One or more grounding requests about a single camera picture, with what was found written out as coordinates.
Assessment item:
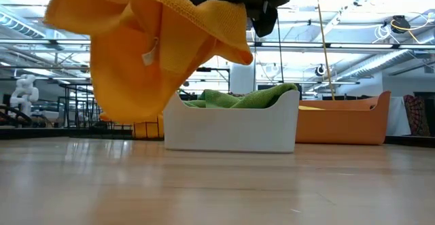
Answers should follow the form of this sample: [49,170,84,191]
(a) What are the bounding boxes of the green microfiber towel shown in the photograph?
[230,82,299,109]
[182,88,241,109]

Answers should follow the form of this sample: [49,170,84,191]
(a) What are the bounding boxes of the white plastic basket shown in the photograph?
[163,89,301,154]

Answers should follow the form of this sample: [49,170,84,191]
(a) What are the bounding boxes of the orange plastic basket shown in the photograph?
[294,90,392,146]

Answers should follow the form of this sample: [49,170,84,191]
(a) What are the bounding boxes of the white table cover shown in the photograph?
[386,97,413,137]

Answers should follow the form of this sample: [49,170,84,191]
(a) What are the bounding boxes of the patterned red cloth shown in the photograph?
[403,94,432,137]

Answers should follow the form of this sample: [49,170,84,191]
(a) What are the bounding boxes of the white robot figure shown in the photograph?
[9,74,40,118]

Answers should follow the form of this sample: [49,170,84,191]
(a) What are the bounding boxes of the yellow cable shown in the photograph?
[315,0,336,101]

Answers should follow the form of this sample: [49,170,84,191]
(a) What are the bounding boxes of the black wire basket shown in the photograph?
[56,82,165,140]

